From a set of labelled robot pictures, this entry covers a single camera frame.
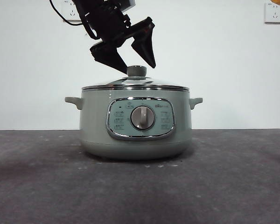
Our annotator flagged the glass lid with green knob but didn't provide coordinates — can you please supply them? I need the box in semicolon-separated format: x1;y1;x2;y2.
81;65;190;91

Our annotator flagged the pale green electric pot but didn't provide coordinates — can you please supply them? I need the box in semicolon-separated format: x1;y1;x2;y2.
64;88;203;161

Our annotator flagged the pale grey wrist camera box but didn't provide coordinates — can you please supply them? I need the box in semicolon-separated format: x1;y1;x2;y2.
120;0;136;13

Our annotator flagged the black cable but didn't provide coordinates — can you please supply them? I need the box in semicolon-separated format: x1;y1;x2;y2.
49;0;85;25

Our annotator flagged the white wall socket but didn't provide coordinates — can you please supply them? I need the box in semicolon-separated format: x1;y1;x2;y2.
264;2;280;24
62;0;83;23

